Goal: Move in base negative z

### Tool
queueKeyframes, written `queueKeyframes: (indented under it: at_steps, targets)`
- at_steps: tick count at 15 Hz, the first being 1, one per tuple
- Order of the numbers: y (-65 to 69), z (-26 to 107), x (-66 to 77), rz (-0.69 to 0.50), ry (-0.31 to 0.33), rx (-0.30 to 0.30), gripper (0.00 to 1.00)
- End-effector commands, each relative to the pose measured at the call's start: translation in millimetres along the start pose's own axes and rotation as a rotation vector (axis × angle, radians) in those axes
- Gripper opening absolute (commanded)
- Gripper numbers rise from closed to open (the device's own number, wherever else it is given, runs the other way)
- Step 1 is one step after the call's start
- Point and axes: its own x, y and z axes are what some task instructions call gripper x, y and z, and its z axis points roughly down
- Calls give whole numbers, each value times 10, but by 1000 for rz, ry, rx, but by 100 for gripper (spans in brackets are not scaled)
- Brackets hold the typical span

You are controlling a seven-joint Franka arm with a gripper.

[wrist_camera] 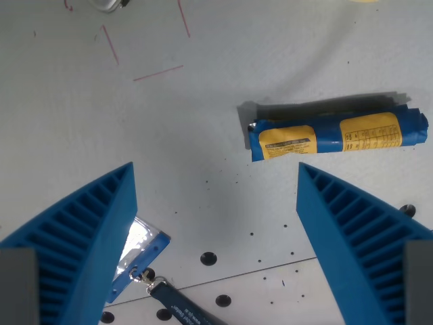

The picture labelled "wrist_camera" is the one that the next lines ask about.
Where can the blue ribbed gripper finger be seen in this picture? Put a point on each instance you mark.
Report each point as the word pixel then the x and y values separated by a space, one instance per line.
pixel 355 237
pixel 78 250

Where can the clear blue badge holder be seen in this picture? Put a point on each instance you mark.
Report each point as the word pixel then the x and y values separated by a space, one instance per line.
pixel 140 248

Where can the blue yellow snack package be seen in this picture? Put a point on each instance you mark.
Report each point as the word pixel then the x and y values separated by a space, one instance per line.
pixel 335 135

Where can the silver metal object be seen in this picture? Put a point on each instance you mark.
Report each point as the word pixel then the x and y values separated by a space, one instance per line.
pixel 107 4

